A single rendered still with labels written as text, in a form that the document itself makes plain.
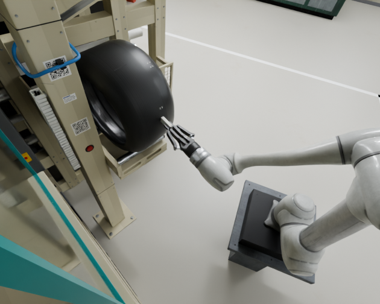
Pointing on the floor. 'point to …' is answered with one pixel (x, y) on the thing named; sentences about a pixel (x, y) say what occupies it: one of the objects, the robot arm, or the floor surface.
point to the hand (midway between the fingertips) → (166, 123)
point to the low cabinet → (310, 6)
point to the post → (57, 88)
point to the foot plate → (117, 224)
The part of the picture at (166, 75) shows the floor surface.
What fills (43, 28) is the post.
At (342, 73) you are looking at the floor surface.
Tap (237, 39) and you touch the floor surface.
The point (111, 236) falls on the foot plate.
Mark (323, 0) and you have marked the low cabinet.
